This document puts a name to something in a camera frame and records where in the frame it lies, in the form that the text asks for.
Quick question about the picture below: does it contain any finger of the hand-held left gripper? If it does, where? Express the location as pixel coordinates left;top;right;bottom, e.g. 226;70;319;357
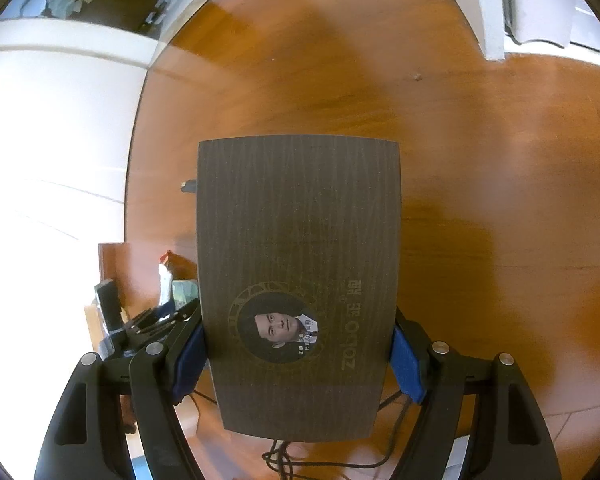
94;280;131;361
122;298;203;349

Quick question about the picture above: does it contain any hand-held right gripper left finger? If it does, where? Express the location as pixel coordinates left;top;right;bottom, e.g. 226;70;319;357
34;316;215;480

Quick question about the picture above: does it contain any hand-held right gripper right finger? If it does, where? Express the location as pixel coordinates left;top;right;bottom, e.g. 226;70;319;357
390;309;564;480

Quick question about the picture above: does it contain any brown wood-grain box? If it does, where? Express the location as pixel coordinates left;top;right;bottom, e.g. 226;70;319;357
196;135;403;444

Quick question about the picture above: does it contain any clear colourful packet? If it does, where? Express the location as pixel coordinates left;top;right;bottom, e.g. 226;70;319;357
172;280;201;312

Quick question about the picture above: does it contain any black cable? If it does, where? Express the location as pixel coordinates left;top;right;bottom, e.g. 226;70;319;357
190;389;423;473

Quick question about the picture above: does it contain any white door frame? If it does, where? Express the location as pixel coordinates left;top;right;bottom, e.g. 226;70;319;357
466;0;512;62

